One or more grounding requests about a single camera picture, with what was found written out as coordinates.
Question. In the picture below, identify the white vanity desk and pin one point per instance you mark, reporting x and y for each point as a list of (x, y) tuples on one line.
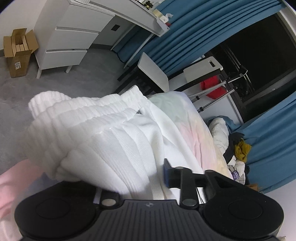
[(76, 30)]

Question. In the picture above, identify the white sweatpants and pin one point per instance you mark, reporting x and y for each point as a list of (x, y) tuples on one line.
[(104, 139)]

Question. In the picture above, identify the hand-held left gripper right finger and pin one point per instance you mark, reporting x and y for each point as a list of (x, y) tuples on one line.
[(166, 173)]

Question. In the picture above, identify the white quilted duvet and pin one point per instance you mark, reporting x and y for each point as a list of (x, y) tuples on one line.
[(219, 134)]

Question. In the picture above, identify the white folding chair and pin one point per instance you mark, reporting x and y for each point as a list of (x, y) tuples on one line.
[(153, 69)]

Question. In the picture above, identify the blue curtain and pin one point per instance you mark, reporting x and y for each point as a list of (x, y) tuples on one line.
[(272, 139), (185, 30)]

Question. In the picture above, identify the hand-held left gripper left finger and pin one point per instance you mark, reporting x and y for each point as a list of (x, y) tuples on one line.
[(108, 202)]

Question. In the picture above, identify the black wall socket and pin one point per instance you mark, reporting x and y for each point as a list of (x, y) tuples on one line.
[(115, 27)]

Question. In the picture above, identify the mustard yellow cloth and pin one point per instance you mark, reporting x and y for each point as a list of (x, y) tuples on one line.
[(242, 150)]

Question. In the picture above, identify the white side table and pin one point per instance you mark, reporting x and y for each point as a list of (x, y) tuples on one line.
[(201, 69)]

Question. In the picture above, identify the dark window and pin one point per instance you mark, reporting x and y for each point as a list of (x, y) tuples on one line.
[(261, 51)]

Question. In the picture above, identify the row of cosmetic bottles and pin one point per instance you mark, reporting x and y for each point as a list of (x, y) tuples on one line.
[(145, 4)]

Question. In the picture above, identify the red bag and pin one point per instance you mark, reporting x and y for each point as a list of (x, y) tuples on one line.
[(215, 89)]

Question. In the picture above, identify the tissue box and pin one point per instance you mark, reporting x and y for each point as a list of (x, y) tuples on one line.
[(163, 17)]

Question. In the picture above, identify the open cardboard box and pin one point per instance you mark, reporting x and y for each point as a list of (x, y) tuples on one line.
[(19, 60)]

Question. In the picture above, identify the black cloth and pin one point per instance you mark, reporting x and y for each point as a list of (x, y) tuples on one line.
[(232, 146)]

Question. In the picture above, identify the brown paper bag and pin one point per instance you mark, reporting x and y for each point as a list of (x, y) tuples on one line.
[(253, 186)]

